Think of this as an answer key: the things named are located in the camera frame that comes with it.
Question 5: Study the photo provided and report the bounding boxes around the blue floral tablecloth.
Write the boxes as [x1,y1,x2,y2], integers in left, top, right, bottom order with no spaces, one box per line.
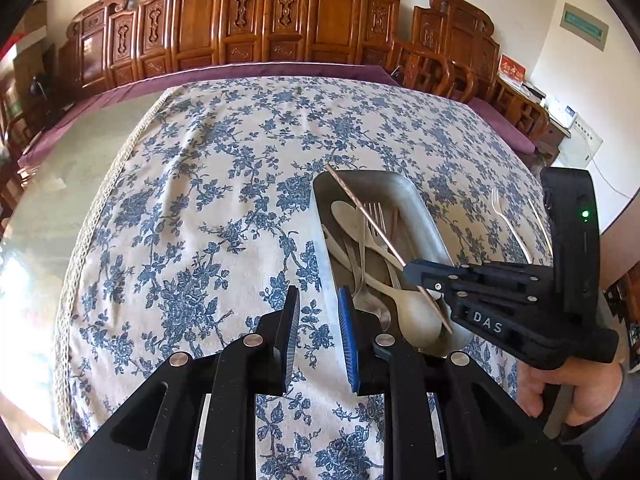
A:
[52,76,557,480]

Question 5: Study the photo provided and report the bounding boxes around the person's right hand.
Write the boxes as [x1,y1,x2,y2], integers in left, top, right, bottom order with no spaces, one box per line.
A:
[516,359,625,437]

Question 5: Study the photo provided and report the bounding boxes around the wooden armchair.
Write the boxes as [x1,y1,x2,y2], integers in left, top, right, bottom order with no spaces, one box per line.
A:
[389,39,478,107]
[491,79,552,158]

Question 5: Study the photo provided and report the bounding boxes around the green wall panel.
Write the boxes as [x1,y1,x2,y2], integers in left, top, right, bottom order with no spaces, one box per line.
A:
[559,2,611,52]

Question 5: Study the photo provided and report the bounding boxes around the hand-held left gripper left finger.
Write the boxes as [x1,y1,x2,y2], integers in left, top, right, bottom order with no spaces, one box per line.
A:
[59,285,302,480]

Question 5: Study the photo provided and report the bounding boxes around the purple table cover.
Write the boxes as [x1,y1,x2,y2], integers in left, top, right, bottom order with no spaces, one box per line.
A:
[16,61,537,173]

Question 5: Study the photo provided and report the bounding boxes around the metal tray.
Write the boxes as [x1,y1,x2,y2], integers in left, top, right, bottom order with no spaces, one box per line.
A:
[311,170,480,358]

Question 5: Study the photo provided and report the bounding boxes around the carved wooden chair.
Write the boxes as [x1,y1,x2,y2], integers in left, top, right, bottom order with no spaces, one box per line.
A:
[0,107,43,171]

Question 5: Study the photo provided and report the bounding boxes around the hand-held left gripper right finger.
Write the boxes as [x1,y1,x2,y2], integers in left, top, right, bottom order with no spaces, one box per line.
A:
[336,287,587,480]

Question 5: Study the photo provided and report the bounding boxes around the red box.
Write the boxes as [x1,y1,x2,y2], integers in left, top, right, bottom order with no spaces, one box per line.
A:
[497,54,527,87]

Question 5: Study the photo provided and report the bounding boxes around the white cable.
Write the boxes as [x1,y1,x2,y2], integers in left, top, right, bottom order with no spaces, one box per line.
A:
[594,159,632,202]

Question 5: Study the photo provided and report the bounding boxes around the person's right forearm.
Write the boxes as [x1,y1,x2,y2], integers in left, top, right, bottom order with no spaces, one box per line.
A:
[560,360,632,461]

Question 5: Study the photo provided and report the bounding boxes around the white wall box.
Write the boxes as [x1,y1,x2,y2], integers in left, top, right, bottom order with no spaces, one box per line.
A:
[559,114,604,167]

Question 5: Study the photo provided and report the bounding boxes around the white appliance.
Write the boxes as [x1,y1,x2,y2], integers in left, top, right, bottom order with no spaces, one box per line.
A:
[541,94,577,130]

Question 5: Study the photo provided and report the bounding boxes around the metal fork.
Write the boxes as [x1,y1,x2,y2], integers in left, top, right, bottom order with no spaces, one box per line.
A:
[491,186,534,265]
[357,201,393,326]

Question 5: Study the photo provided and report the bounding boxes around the beige spoons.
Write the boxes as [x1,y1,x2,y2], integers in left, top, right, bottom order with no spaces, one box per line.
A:
[357,245,443,350]

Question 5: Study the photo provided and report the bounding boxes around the light wooden chopstick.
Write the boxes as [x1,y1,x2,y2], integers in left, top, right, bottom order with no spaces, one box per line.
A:
[526,196,555,257]

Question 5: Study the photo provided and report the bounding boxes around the metal spoon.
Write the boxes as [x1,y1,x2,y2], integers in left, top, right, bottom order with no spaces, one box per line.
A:
[331,200,401,281]
[321,222,383,313]

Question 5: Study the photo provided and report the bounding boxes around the small carved wooden headboard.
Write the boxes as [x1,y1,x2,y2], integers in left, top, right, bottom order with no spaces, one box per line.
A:
[66,0,140,97]

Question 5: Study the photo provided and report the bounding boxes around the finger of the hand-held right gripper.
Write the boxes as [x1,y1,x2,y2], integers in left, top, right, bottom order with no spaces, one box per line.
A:
[434,280,540,311]
[402,258,542,292]

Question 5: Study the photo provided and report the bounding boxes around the wide carved wooden headboard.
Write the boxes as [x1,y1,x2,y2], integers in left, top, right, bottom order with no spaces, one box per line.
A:
[136,0,402,80]

